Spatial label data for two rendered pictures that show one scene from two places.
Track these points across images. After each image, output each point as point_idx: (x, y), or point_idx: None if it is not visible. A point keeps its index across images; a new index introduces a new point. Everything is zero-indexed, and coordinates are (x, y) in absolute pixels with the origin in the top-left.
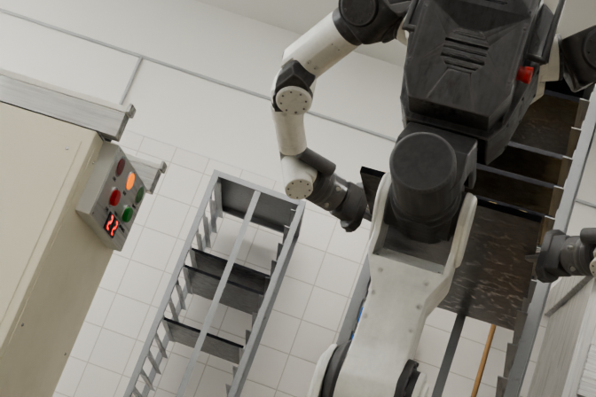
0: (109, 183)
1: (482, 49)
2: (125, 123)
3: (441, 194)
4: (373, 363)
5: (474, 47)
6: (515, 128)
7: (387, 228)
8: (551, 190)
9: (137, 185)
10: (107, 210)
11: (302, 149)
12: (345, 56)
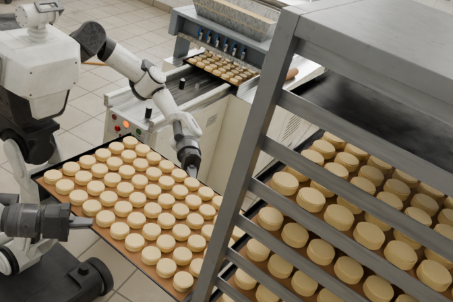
0: (111, 122)
1: (54, 58)
2: (106, 100)
3: None
4: None
5: (59, 57)
6: (9, 108)
7: (58, 156)
8: (248, 218)
9: (135, 127)
10: (117, 133)
11: (168, 121)
12: (114, 67)
